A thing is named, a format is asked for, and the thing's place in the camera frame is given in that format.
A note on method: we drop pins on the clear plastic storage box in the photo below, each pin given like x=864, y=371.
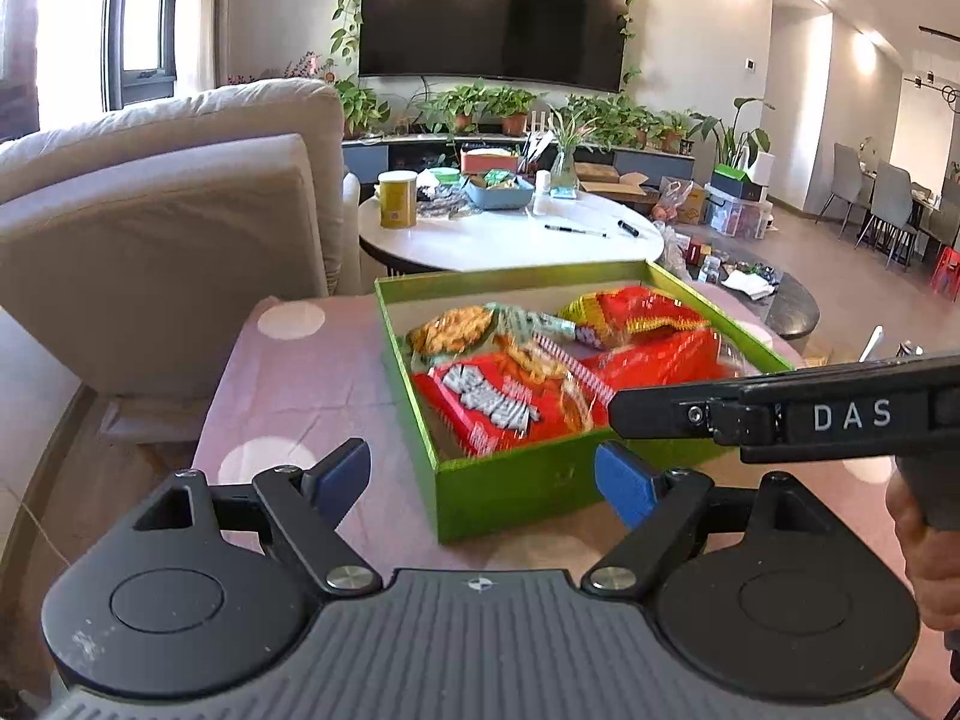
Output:
x=739, y=217

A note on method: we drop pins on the twisted crisps packet green print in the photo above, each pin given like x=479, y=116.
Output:
x=450, y=330

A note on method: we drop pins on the yellow and red snack packet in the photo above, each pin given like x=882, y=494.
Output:
x=637, y=311

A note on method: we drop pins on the person's right hand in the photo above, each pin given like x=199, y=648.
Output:
x=926, y=574

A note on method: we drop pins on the dark snack packets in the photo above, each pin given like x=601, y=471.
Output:
x=442, y=204

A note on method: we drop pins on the black marker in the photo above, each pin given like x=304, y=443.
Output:
x=628, y=228

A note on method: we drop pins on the beige armchair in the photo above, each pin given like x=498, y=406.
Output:
x=165, y=225

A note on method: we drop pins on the dining table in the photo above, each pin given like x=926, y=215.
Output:
x=930, y=202

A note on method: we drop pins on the glass vase with plant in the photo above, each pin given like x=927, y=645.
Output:
x=566, y=169

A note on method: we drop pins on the translucent red snack bag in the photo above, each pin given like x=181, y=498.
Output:
x=660, y=360

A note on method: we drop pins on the grey dining chair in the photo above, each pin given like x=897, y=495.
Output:
x=844, y=180
x=892, y=202

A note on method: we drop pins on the red checkered snack packet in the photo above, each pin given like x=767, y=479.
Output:
x=559, y=379

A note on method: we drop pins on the blue bowl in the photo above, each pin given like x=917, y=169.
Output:
x=499, y=196

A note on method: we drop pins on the dark tv cabinet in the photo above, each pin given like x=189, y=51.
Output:
x=375, y=157

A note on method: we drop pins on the red flower decoration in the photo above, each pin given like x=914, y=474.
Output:
x=289, y=69

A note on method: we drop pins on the red snack packet white print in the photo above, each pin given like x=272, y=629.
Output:
x=480, y=401

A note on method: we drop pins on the orange box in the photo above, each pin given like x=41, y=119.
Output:
x=487, y=162

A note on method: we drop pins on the hanging green vine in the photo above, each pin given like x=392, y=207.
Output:
x=352, y=7

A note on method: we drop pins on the green lidded container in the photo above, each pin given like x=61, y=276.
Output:
x=444, y=175

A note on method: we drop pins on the green topped box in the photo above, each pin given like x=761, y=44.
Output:
x=735, y=180

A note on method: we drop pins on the black and white pen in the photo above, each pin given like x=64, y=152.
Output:
x=576, y=230

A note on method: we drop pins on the green cardboard box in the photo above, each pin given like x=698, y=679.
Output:
x=510, y=495

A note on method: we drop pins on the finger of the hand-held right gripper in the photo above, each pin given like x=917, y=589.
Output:
x=675, y=412

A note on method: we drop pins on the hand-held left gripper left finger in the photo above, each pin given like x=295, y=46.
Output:
x=341, y=465

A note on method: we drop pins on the white picket planter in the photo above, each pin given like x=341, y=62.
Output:
x=541, y=131

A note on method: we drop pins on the yellow canister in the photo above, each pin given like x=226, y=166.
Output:
x=397, y=202

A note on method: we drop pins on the dark round coffee table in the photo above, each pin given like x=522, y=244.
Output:
x=787, y=307

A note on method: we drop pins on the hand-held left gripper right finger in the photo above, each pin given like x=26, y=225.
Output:
x=622, y=480

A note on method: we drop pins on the dark framed window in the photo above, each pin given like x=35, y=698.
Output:
x=142, y=22

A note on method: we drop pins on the potted green plant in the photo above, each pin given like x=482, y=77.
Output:
x=360, y=105
x=514, y=109
x=671, y=131
x=611, y=120
x=457, y=105

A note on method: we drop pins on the black wall television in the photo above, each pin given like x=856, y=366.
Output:
x=495, y=11

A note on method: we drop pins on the large leaf potted plant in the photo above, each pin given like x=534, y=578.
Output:
x=731, y=135

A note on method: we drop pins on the black pendant lamp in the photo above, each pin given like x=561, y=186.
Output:
x=941, y=82

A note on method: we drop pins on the round white table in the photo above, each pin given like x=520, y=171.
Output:
x=510, y=240

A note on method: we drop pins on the small white bottle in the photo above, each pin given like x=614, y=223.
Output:
x=542, y=195

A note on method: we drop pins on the red stool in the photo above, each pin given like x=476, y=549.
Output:
x=946, y=270

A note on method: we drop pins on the open cardboard box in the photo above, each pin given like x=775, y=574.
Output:
x=611, y=180

